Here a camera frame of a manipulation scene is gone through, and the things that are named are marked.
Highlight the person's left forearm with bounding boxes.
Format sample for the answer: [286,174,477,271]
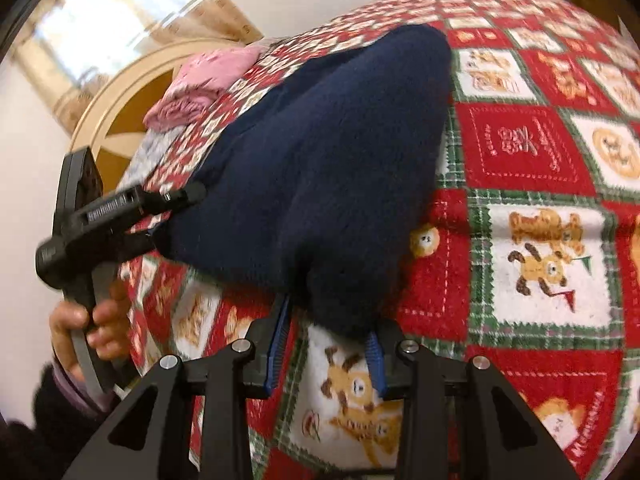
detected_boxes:
[5,357,123,480]

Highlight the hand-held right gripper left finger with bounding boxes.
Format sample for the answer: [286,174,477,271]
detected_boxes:
[62,293,294,480]

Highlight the red printed blanket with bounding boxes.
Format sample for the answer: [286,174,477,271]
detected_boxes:
[117,0,640,480]

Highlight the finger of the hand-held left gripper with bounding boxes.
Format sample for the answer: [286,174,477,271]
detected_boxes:
[75,180,207,227]
[120,232,159,264]

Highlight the cream wooden headboard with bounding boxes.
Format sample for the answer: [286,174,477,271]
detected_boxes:
[70,40,251,196]

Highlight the person's left hand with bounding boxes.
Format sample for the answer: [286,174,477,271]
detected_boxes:
[50,282,132,382]

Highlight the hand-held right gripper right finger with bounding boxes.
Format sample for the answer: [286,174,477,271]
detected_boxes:
[364,321,578,480]

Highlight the pink folded cloth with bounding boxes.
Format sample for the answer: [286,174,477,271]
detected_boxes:
[144,49,263,131]

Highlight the grey patterned cloth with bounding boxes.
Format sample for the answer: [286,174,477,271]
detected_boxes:
[117,127,186,196]

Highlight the beige curtain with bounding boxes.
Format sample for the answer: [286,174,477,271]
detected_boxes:
[12,0,263,133]

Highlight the navy knitted sweater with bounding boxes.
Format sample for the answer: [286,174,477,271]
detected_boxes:
[152,22,453,343]

